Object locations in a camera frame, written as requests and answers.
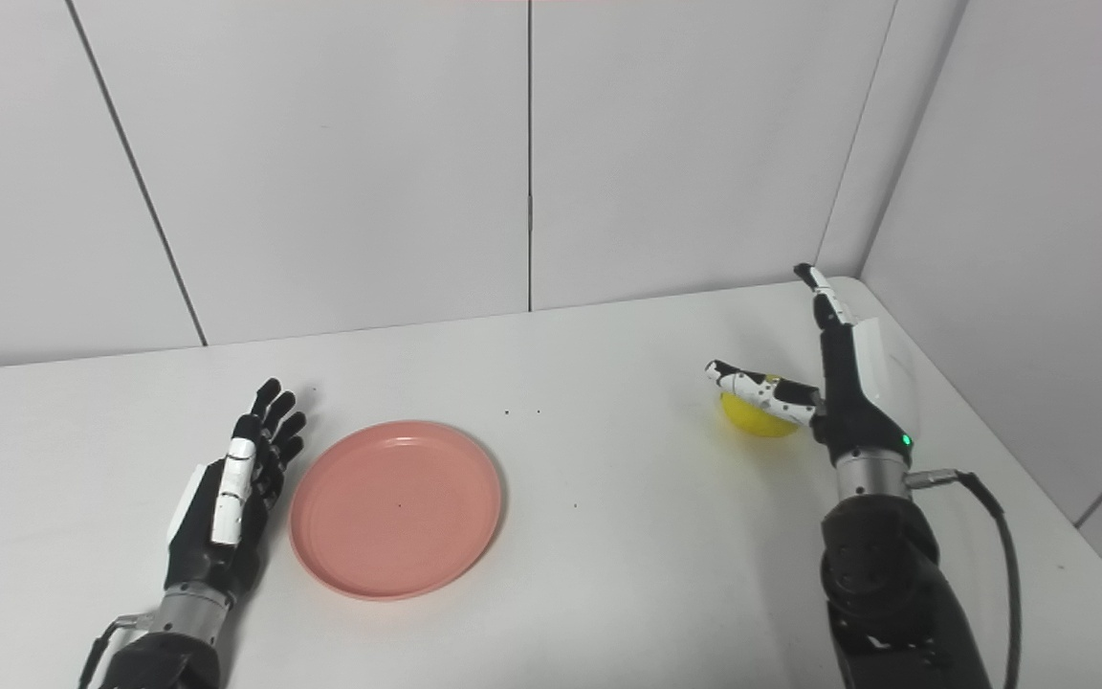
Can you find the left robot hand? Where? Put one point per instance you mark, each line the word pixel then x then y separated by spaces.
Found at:
pixel 231 498

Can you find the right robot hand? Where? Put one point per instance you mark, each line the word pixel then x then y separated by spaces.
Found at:
pixel 848 383

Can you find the yellow lemon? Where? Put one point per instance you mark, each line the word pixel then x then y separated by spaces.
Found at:
pixel 757 419

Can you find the pink plate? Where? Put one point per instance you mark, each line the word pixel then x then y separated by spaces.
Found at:
pixel 395 509

